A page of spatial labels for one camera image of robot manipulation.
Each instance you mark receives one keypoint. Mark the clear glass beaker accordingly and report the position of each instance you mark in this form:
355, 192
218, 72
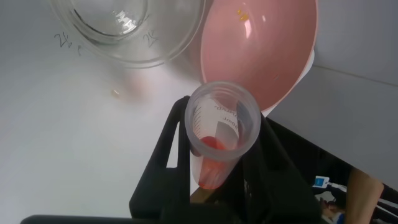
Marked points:
130, 37

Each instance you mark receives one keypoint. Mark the test tube with red liquid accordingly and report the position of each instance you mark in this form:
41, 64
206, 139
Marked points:
211, 171

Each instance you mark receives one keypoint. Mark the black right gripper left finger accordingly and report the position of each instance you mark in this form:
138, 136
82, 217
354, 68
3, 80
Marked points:
158, 186

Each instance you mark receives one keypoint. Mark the pink bowl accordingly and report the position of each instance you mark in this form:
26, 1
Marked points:
258, 56

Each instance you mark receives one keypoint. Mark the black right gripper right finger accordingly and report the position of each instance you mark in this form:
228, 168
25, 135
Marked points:
276, 186

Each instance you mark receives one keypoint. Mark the white blue small device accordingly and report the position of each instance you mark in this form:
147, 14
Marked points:
321, 182

